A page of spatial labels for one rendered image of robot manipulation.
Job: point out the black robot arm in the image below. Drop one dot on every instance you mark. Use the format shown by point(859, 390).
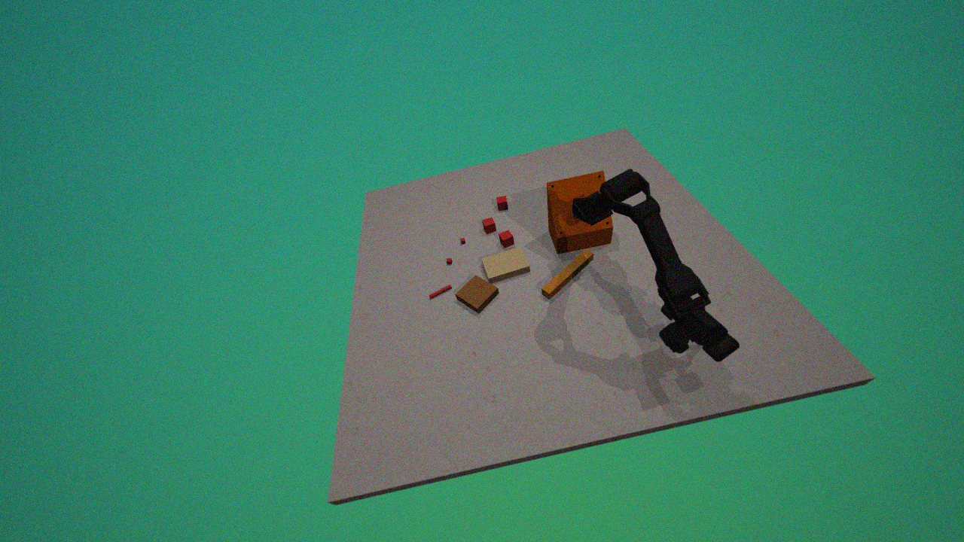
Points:
point(675, 281)

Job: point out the orange flat bar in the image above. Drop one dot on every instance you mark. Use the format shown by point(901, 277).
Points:
point(567, 274)

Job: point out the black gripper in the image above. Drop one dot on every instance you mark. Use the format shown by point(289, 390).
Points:
point(719, 352)

